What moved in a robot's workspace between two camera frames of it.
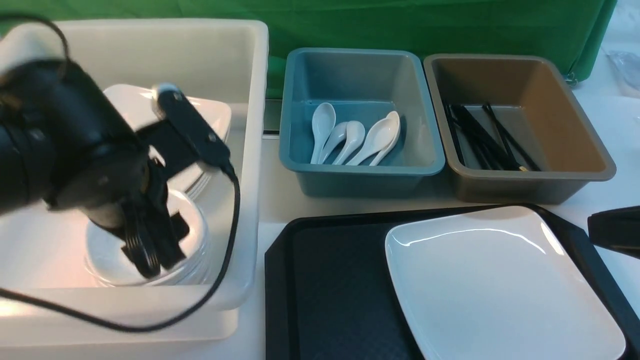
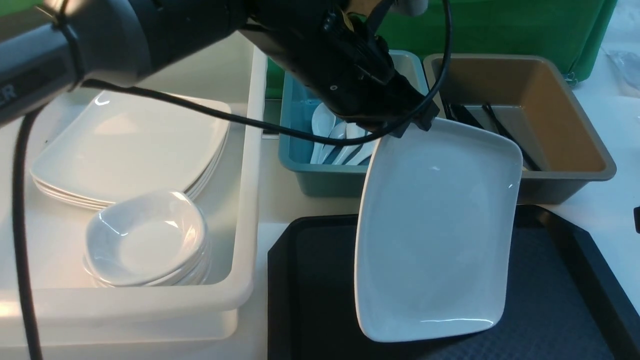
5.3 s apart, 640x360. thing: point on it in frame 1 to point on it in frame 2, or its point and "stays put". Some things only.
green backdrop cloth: x=578 y=33 stays put
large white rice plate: x=497 y=285 to x=436 y=222
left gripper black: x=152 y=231 to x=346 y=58
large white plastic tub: x=43 y=255 stays put
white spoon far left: x=323 y=122 stays put
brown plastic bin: x=515 y=129 stays put
